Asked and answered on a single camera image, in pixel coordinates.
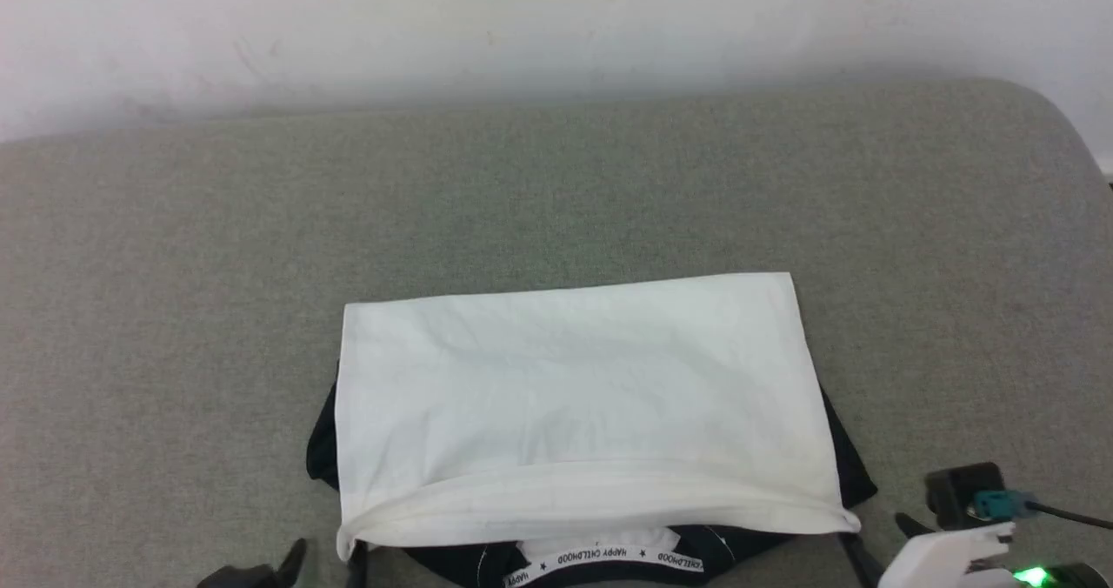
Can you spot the white shirt with black sleeves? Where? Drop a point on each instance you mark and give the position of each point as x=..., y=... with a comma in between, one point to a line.
x=565, y=397

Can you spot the grey-green fabric sofa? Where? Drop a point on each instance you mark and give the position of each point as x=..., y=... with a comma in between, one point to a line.
x=261, y=266

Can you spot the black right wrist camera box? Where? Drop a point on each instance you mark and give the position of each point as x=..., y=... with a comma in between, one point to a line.
x=956, y=488

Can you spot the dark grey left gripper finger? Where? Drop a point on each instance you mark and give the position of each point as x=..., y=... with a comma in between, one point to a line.
x=291, y=562
x=356, y=569

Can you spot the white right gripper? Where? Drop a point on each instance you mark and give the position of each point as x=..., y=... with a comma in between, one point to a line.
x=939, y=562

